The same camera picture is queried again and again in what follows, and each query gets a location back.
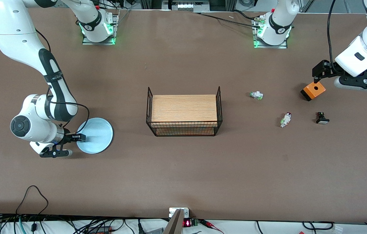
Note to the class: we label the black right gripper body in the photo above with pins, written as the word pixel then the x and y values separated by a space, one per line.
pixel 69 136

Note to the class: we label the light blue round plate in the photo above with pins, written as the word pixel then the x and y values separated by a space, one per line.
pixel 97 135

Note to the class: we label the white red-capped push button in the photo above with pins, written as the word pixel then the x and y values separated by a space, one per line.
pixel 285 119

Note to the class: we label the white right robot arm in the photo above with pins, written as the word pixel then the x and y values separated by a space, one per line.
pixel 14 26

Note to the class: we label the orange push button box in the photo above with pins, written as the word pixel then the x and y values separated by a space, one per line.
pixel 311 92

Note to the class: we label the black square white-capped button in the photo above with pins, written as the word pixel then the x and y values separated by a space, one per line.
pixel 322 121

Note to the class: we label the white green-capped push button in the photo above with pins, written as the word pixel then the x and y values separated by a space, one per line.
pixel 256 95

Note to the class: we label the black power adapter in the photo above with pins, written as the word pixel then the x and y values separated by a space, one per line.
pixel 100 229

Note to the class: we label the small red display module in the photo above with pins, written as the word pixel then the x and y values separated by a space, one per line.
pixel 187 223

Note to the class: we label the white power strip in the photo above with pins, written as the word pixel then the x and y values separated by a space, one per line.
pixel 188 6

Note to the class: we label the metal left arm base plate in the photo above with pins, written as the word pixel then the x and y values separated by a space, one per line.
pixel 258 45

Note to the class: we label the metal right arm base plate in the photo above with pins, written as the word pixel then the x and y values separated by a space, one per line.
pixel 86 41

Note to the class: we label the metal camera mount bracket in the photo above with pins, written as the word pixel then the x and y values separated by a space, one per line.
pixel 177 224

